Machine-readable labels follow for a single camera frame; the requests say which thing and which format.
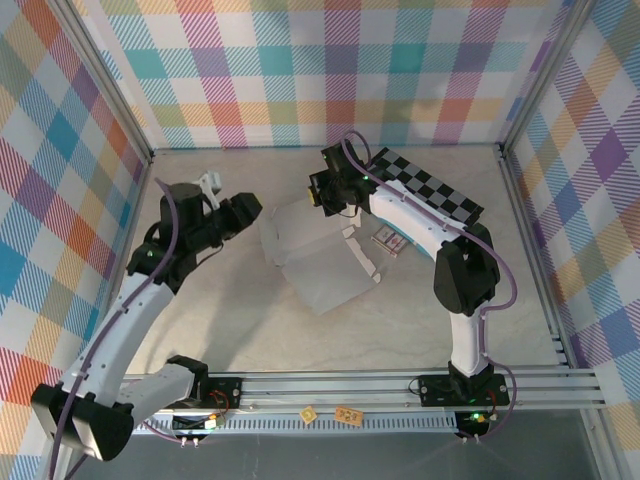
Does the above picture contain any white paper box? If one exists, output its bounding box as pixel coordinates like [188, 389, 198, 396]
[257, 199, 384, 317]

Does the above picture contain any red patterned card box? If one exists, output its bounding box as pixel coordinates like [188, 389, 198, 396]
[370, 224, 407, 257]

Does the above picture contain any black grey checkerboard panel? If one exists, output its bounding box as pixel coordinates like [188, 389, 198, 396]
[367, 147, 486, 226]

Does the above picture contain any black circuit board with connectors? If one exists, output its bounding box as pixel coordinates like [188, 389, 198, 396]
[171, 413, 225, 437]
[454, 409, 494, 437]

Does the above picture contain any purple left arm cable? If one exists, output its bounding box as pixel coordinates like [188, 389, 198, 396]
[47, 178, 211, 480]

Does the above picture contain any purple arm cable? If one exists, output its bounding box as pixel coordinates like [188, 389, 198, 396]
[47, 178, 211, 480]
[339, 130, 519, 444]

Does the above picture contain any aluminium frame post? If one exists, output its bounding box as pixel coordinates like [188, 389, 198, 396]
[47, 0, 155, 169]
[498, 0, 601, 159]

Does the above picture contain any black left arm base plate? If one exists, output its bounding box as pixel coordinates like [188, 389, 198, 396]
[197, 375, 244, 411]

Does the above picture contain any aluminium frame rail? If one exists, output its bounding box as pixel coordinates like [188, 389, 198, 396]
[54, 367, 609, 416]

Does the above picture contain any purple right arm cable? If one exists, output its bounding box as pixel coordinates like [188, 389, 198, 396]
[339, 130, 519, 444]

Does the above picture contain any slotted grey cable duct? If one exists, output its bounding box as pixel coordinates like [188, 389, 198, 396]
[79, 417, 464, 437]

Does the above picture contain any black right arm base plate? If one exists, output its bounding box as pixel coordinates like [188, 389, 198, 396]
[417, 373, 511, 407]

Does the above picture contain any aluminium lower frame leg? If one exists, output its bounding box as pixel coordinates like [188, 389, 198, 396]
[582, 409, 619, 480]

